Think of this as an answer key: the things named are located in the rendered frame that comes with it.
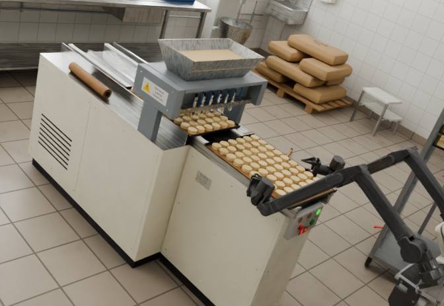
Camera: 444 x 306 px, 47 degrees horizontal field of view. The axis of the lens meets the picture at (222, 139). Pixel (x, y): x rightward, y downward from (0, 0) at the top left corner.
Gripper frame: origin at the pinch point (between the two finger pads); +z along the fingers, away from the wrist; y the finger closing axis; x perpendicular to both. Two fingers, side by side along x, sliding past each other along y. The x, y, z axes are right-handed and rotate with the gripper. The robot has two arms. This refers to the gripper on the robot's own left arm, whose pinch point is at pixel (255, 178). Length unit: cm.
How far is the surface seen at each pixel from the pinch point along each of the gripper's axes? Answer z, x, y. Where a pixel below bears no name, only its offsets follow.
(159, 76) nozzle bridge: 31, -57, -27
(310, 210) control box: -2.9, 30.4, 8.3
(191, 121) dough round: 45, -35, -1
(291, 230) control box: -11.8, 22.2, 16.5
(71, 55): 110, -119, 2
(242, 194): 4.7, -2.4, 12.8
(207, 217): 16.2, -14.4, 38.1
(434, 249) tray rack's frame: 101, 169, 77
